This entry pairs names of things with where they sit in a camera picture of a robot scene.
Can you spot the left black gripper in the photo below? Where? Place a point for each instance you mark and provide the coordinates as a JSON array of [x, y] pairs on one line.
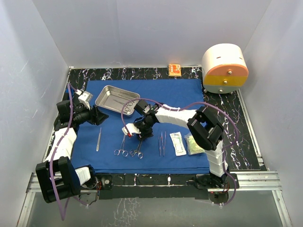
[[96, 117]]

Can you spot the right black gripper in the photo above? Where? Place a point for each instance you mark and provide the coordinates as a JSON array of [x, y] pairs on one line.
[[143, 135]]

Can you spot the steel scalpel handle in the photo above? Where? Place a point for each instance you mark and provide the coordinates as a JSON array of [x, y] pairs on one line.
[[98, 141]]

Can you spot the metal instrument tray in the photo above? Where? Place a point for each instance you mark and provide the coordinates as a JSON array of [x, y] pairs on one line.
[[105, 98]]

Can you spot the steel forceps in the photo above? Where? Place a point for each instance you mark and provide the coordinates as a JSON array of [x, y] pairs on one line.
[[163, 143]]

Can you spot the blue surgical drape cloth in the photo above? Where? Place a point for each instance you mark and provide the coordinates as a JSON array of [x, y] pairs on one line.
[[173, 92]]

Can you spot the steel ring-handle scissors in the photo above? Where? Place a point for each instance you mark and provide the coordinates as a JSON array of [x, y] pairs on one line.
[[137, 152]]

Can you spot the white packet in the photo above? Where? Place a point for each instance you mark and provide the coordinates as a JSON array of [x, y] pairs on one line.
[[178, 144]]

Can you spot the green suture packet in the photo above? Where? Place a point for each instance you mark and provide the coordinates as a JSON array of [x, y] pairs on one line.
[[192, 147]]

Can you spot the pink cylindrical tissue phantom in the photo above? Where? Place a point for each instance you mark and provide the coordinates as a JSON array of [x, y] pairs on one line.
[[224, 69]]

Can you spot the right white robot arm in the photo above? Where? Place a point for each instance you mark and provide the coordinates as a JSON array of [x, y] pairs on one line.
[[206, 130]]

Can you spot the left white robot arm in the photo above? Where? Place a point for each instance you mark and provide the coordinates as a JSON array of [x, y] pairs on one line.
[[56, 175]]

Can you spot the small orange circuit board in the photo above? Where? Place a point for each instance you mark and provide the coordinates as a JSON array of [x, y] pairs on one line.
[[174, 70]]

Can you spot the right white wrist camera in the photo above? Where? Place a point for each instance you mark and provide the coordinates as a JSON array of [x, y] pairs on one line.
[[130, 129]]

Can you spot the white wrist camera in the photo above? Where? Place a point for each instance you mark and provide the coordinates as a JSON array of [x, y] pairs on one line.
[[84, 98], [130, 129]]

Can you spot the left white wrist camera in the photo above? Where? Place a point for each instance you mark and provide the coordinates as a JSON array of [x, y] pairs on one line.
[[84, 98]]

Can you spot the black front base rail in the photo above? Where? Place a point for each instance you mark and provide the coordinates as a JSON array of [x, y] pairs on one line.
[[198, 186]]

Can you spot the aluminium frame extrusion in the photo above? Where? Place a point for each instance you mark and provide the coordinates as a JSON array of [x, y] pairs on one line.
[[165, 201]]

